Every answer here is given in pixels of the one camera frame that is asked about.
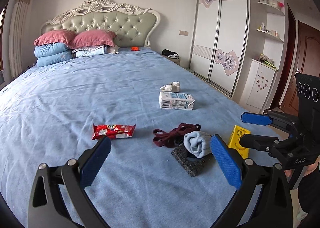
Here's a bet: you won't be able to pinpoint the yellow banana milk carton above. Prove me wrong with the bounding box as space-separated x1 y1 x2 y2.
228 125 251 159

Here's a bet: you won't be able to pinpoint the black foam square with hole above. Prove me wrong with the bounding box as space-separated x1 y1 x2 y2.
171 144 213 177

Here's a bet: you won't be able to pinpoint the light blue sock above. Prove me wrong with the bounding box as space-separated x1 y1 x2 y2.
183 130 212 159

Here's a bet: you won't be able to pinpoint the red snack wrapper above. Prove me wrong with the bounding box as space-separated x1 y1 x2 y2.
92 125 136 140

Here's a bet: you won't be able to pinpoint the dark red ribbon bow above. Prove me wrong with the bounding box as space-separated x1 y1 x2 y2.
153 123 201 148

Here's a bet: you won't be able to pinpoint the white blue milk carton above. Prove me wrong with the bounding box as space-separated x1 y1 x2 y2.
159 91 195 111

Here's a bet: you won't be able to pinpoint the person's right hand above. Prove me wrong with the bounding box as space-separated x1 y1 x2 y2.
283 162 320 181

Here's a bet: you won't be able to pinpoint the white low cabinet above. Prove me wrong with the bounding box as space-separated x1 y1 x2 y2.
239 59 277 113

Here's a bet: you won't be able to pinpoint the toys on cabinet top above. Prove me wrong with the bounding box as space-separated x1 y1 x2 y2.
258 54 277 69

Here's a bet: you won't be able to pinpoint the blue bed sheet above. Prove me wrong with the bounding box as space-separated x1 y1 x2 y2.
0 46 283 228

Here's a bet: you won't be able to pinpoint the brown wooden door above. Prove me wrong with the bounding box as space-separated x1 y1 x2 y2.
270 8 319 115

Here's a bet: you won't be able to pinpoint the white sliding wardrobe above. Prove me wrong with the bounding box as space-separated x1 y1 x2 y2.
189 0 249 102

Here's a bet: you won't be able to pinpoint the lower corner shelf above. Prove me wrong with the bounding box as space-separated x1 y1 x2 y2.
256 22 284 42

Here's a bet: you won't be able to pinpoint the corner shelf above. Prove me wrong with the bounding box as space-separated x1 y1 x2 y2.
256 22 284 42
258 0 285 16

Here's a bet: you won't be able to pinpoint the upper corner shelf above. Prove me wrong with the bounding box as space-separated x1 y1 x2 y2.
258 0 285 16

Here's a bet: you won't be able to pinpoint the lower blue folded quilt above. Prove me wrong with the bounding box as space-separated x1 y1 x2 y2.
36 51 72 67

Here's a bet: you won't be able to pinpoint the blue folded quilt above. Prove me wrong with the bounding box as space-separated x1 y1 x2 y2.
34 42 69 58
36 51 72 67

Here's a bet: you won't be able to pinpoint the folded patterned blanket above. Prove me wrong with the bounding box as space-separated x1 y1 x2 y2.
72 45 119 58

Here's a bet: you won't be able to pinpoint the upper blue folded quilt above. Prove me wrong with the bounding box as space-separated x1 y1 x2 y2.
34 42 69 58

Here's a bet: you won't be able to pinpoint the right pink pillow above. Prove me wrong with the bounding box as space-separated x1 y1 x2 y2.
68 29 116 49

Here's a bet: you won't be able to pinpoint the pink pillow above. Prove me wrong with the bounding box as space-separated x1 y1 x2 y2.
34 29 76 46
68 29 116 49

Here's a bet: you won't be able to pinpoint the left pink pillow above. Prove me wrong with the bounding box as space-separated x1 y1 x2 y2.
34 29 76 46

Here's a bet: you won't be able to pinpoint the green tufted headboard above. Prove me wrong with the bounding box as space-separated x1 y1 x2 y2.
40 0 161 47

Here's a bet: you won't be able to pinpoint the beige curtain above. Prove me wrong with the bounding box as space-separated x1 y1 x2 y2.
9 0 31 79

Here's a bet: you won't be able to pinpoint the beige wall switch plate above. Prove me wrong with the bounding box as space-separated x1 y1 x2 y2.
179 30 189 36

